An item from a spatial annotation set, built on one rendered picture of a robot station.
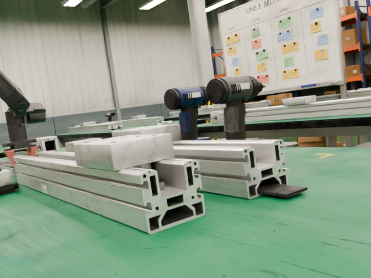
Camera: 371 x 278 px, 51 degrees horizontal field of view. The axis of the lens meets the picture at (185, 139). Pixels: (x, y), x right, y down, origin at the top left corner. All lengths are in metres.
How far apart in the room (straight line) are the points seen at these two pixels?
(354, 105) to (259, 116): 0.65
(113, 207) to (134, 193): 0.09
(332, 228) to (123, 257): 0.25
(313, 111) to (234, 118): 1.48
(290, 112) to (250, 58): 2.02
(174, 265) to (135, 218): 0.15
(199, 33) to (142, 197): 8.86
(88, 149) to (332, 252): 0.41
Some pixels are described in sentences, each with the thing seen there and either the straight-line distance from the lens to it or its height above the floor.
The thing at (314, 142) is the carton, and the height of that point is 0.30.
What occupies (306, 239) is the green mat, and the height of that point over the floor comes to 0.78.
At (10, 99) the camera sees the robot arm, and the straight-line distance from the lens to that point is 1.34.
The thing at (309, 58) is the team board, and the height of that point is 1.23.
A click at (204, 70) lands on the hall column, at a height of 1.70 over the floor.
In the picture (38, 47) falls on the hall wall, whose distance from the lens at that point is 12.98.
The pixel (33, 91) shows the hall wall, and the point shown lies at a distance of 12.72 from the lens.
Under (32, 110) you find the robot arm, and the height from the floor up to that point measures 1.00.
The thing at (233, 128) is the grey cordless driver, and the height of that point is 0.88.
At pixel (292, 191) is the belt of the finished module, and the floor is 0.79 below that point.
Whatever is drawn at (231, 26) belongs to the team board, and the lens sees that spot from 4.58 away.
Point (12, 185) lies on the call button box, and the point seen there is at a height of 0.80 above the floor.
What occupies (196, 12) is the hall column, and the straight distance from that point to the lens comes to 9.44.
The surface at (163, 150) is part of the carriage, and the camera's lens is 0.62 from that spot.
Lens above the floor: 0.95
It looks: 5 degrees down
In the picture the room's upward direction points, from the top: 8 degrees counter-clockwise
